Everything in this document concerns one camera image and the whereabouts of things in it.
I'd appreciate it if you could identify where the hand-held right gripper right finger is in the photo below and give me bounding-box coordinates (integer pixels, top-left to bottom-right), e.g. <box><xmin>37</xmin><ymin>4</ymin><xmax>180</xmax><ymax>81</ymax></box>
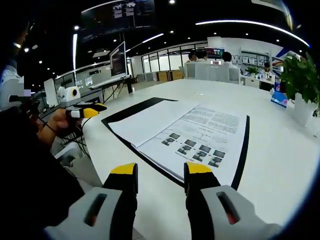
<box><xmin>183</xmin><ymin>161</ymin><xmax>285</xmax><ymax>240</ymax></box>

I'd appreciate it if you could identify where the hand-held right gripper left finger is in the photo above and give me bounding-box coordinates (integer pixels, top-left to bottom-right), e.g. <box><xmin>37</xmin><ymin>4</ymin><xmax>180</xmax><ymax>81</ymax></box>
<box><xmin>44</xmin><ymin>162</ymin><xmax>139</xmax><ymax>240</ymax></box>

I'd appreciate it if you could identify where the person's left hand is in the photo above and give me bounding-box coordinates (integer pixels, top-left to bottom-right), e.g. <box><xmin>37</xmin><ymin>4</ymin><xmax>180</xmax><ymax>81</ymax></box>
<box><xmin>46</xmin><ymin>107</ymin><xmax>76</xmax><ymax>137</ymax></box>

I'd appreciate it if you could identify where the black desk mat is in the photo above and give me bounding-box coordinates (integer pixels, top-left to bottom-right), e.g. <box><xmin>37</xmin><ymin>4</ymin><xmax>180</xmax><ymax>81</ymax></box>
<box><xmin>101</xmin><ymin>96</ymin><xmax>251</xmax><ymax>191</ymax></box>

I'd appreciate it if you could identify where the grey office chair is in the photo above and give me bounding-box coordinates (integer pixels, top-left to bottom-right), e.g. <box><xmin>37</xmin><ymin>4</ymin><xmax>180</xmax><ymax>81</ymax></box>
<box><xmin>53</xmin><ymin>141</ymin><xmax>83</xmax><ymax>168</ymax></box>

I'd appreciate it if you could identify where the monitor on stand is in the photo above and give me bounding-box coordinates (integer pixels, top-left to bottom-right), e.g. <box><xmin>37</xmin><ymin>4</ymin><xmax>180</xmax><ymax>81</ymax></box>
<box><xmin>109</xmin><ymin>40</ymin><xmax>129</xmax><ymax>79</ymax></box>

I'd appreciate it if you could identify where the white chest device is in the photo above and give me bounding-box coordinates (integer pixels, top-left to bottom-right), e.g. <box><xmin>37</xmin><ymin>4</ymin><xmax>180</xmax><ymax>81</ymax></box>
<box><xmin>0</xmin><ymin>65</ymin><xmax>25</xmax><ymax>111</ymax></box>

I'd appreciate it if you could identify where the large ceiling screen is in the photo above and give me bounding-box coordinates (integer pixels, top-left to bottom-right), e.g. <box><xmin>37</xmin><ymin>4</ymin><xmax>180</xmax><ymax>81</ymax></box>
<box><xmin>79</xmin><ymin>0</ymin><xmax>157</xmax><ymax>37</ymax></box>

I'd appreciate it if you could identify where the white chair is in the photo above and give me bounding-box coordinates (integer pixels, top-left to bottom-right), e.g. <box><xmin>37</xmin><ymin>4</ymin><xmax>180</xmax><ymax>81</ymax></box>
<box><xmin>184</xmin><ymin>61</ymin><xmax>218</xmax><ymax>81</ymax></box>
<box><xmin>214</xmin><ymin>65</ymin><xmax>241</xmax><ymax>84</ymax></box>

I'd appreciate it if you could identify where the blue tissue box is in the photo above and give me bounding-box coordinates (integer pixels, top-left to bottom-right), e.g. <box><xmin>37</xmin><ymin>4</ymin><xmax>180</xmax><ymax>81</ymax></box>
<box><xmin>270</xmin><ymin>89</ymin><xmax>289</xmax><ymax>109</ymax></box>

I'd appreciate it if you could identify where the white plant pot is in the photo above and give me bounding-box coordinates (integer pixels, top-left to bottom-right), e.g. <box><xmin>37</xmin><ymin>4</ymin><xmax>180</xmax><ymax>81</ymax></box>
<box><xmin>292</xmin><ymin>92</ymin><xmax>320</xmax><ymax>129</ymax></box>

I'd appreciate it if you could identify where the small green plant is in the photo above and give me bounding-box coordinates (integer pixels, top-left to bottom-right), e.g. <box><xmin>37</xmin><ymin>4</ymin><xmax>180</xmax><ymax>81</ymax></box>
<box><xmin>246</xmin><ymin>65</ymin><xmax>260</xmax><ymax>78</ymax></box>

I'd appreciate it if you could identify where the green leafy plant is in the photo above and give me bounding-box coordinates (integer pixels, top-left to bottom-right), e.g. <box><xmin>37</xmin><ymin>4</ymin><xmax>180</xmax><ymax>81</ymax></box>
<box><xmin>279</xmin><ymin>51</ymin><xmax>320</xmax><ymax>118</ymax></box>

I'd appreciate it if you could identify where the black cable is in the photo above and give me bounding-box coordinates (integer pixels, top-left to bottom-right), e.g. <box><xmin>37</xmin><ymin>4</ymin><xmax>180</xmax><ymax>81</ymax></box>
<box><xmin>73</xmin><ymin>117</ymin><xmax>88</xmax><ymax>157</ymax></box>

